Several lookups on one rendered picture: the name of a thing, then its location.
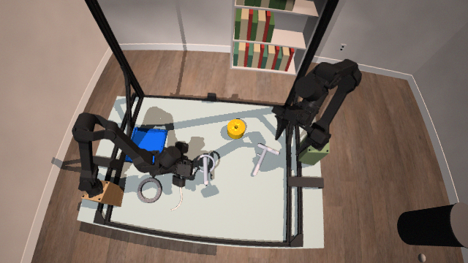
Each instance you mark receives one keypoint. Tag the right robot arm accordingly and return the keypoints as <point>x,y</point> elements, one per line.
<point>142,159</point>

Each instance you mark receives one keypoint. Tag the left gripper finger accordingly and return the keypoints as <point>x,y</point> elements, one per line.
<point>281,124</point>
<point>305,145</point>

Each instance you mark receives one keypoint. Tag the yellow cylinder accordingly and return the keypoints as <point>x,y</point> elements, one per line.
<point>235,128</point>

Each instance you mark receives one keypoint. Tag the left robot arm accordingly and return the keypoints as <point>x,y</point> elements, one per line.
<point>315,91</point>

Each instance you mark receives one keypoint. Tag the grey cylindrical rod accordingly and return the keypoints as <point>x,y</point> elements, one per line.
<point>205,170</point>

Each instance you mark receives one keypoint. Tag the blue square tray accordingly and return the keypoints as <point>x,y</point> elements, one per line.
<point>150,139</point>

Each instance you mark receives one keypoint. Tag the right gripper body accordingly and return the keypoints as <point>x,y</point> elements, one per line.
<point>177,180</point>

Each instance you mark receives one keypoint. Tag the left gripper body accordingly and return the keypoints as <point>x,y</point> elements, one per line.
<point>317,135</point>

